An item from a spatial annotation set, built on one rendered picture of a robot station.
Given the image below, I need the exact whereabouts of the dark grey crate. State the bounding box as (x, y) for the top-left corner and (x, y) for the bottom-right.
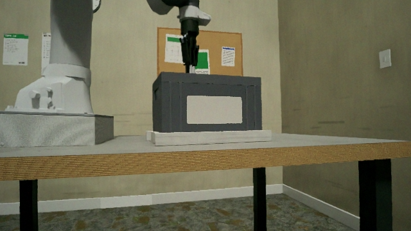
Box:
(152, 72), (262, 133)

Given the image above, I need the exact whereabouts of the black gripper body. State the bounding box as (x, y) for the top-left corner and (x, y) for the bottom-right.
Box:
(180, 19), (199, 46)

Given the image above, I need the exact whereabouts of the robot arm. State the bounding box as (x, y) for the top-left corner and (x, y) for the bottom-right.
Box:
(5, 0), (211, 114)

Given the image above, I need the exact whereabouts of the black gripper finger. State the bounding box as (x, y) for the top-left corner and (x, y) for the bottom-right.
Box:
(179, 36), (193, 73)
(191, 40), (199, 73)

